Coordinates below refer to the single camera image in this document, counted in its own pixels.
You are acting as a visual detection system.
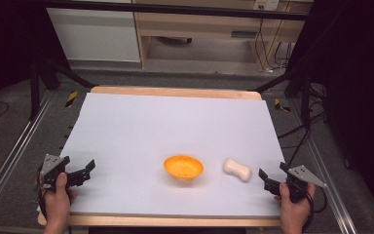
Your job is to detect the aluminium floor rail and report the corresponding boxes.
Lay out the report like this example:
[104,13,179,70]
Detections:
[0,89,56,226]
[288,97,358,234]

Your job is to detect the person's left hand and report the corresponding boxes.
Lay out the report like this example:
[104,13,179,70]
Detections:
[40,172,78,225]

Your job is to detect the white soap bar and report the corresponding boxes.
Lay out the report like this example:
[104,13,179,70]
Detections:
[222,158,253,183]

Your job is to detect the white table sheet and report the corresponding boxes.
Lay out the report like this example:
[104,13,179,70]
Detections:
[59,92,287,218]

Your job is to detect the wall power socket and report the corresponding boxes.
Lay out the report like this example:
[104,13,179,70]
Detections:
[253,0,280,11]

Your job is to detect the yellow black floor tape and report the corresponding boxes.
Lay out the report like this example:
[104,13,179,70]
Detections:
[64,90,79,108]
[274,97,292,113]

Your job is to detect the wooden table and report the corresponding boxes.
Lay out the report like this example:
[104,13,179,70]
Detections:
[37,85,282,228]

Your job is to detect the hanging desk cables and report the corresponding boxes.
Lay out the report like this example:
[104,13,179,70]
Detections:
[253,18,294,74]

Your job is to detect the black metal stand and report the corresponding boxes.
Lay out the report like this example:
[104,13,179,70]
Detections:
[28,53,96,122]
[248,58,314,129]

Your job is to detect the white cabinet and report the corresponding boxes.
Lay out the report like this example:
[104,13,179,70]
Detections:
[46,7,141,63]

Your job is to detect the person's right hand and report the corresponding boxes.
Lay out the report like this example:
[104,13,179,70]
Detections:
[274,181,317,226]

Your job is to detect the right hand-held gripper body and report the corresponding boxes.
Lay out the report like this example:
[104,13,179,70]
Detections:
[279,161,327,203]

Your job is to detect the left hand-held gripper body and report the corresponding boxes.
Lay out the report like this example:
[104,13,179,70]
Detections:
[40,153,71,190]

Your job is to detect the black frame bar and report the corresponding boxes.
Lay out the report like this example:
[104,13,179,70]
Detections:
[43,0,310,21]

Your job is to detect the orange bowl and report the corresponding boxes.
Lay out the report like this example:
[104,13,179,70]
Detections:
[163,154,206,181]

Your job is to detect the wooden desk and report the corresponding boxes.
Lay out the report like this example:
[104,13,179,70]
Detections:
[131,0,314,71]

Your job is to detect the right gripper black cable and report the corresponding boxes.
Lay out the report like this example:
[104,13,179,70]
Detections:
[302,185,328,232]

